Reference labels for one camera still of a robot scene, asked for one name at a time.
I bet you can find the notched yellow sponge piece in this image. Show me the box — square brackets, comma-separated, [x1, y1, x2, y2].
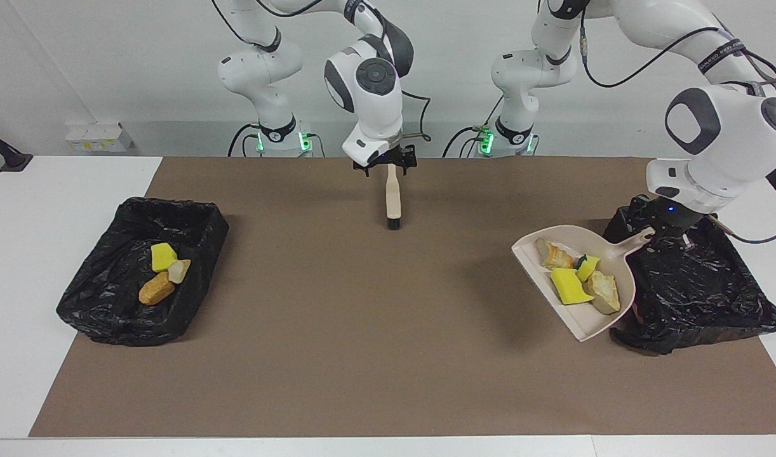
[550, 267, 595, 306]

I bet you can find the brown table mat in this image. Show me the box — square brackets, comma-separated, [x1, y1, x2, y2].
[29, 157, 776, 439]

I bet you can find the black left base cable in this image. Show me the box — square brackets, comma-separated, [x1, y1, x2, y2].
[442, 98, 493, 157]

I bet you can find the white power strip box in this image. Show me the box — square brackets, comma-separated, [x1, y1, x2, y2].
[65, 123, 135, 153]

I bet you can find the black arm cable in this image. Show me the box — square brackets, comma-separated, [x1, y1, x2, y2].
[579, 13, 776, 245]
[211, 0, 433, 143]

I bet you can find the black right base cable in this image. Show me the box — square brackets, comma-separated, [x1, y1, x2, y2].
[228, 123, 325, 157]

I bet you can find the small yellow sponge piece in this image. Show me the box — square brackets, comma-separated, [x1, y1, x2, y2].
[575, 254, 601, 283]

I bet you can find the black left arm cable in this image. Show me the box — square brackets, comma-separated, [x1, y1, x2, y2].
[579, 13, 776, 245]

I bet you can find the beige hand brush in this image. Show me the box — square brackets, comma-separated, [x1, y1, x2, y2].
[385, 165, 401, 230]

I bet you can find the orange-brown sponge chunk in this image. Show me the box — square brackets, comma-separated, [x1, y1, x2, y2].
[138, 272, 176, 306]

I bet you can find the black bag lined pink bin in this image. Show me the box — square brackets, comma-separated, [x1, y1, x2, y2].
[603, 203, 776, 355]

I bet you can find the beige plastic dustpan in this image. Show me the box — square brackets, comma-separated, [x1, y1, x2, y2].
[511, 225, 656, 343]

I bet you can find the black base cable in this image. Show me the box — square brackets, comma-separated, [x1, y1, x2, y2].
[442, 98, 493, 157]
[228, 123, 325, 157]

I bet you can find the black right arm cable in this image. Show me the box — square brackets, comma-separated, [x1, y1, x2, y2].
[211, 0, 433, 143]

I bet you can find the yellow sponge wedge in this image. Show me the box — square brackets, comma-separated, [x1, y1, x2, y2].
[151, 242, 178, 273]

